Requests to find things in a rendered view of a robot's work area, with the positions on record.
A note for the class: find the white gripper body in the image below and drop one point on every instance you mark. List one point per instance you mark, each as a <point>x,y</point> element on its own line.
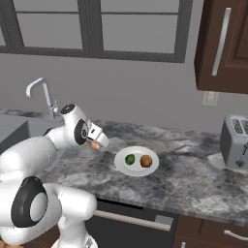
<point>101,139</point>

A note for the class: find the dark brown drawer front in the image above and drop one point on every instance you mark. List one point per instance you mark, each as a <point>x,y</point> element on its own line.
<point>206,234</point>

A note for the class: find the white wall outlet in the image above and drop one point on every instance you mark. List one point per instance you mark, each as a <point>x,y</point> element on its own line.
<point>210,99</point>

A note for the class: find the black dishwasher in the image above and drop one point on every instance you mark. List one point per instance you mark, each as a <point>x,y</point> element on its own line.
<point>129,234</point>

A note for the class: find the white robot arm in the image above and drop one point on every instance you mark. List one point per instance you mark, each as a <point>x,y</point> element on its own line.
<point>29,158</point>

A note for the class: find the silver sink tap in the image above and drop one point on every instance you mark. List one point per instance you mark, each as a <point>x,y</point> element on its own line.
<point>47,97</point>

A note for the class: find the green avocado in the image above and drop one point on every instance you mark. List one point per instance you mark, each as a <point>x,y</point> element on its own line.
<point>130,159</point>

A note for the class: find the dark grey window frame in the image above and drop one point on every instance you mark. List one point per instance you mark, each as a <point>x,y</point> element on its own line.
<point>92,29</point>

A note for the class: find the grey sink basin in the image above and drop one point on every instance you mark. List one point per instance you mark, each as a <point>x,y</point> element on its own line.
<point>16,129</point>

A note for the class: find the dark brown cabinet door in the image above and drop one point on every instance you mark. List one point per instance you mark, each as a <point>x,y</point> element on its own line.
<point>235,71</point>

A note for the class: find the brown bread roll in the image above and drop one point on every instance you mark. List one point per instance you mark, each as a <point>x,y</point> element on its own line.
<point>146,161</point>

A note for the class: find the silver toaster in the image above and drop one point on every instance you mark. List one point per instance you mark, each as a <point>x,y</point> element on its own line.
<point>232,148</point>

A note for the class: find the white round plate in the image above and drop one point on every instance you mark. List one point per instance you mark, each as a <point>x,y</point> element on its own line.
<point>137,171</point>

